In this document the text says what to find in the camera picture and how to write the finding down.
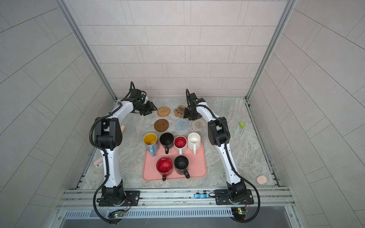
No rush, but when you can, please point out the cork paw print coaster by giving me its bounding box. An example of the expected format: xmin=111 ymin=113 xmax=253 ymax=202
xmin=174 ymin=105 xmax=187 ymax=118

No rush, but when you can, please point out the grey felt round coaster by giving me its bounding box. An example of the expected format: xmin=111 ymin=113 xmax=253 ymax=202
xmin=175 ymin=118 xmax=189 ymax=131

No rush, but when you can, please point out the white lace coaster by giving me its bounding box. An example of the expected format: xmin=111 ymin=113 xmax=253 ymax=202
xmin=192 ymin=119 xmax=207 ymax=132

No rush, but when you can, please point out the woven rattan coaster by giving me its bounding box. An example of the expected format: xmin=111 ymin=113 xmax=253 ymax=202
xmin=157 ymin=106 xmax=171 ymax=117

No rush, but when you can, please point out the brown wooden coaster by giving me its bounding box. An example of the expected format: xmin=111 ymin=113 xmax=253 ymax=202
xmin=154 ymin=119 xmax=169 ymax=132

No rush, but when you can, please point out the white mug red inside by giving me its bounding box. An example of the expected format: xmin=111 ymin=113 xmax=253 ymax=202
xmin=174 ymin=136 xmax=187 ymax=155

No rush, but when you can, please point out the black mug back row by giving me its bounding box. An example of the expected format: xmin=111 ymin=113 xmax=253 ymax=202
xmin=160 ymin=133 xmax=174 ymax=154

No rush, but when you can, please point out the black mug row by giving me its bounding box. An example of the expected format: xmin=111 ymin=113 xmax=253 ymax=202
xmin=160 ymin=133 xmax=174 ymax=154
xmin=174 ymin=155 xmax=190 ymax=179

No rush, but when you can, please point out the blue mug yellow inside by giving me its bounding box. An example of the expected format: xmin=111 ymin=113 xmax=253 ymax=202
xmin=143 ymin=133 xmax=160 ymax=157

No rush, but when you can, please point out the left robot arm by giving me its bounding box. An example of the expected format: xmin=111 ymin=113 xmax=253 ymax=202
xmin=89 ymin=82 xmax=157 ymax=207

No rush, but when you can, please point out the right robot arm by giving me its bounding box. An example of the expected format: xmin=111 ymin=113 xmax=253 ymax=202
xmin=185 ymin=89 xmax=260 ymax=206

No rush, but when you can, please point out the pink round coaster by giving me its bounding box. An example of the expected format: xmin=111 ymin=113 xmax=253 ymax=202
xmin=256 ymin=175 xmax=268 ymax=185

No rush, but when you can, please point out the black mug front row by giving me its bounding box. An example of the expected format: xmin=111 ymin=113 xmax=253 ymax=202
xmin=174 ymin=155 xmax=190 ymax=179

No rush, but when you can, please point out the pink silicone tray mat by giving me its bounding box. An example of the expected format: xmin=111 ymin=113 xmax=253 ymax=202
xmin=142 ymin=139 xmax=207 ymax=181

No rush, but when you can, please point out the red mug front row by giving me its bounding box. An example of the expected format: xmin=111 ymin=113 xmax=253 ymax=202
xmin=156 ymin=157 xmax=173 ymax=181

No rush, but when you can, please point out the wooden rolling pin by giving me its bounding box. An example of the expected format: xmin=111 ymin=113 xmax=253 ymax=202
xmin=93 ymin=125 xmax=125 ymax=167

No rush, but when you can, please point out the right circuit board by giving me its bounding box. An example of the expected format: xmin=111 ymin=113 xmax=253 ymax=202
xmin=231 ymin=208 xmax=250 ymax=218

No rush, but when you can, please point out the circuit board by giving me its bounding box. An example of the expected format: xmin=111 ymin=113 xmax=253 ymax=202
xmin=108 ymin=210 xmax=125 ymax=219
xmin=231 ymin=208 xmax=250 ymax=218

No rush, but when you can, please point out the left circuit board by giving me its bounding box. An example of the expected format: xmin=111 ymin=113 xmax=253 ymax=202
xmin=108 ymin=210 xmax=125 ymax=219

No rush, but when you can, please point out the blue clamp on rail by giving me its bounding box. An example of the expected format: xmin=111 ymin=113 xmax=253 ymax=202
xmin=194 ymin=193 xmax=210 ymax=199

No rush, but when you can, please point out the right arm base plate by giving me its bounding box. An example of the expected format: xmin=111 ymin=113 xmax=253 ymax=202
xmin=214 ymin=189 xmax=254 ymax=205

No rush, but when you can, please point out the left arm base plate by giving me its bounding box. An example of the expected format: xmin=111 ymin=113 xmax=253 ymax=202
xmin=97 ymin=190 xmax=140 ymax=207

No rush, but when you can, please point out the aluminium mounting rail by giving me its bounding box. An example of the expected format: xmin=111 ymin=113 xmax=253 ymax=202
xmin=56 ymin=186 xmax=295 ymax=210

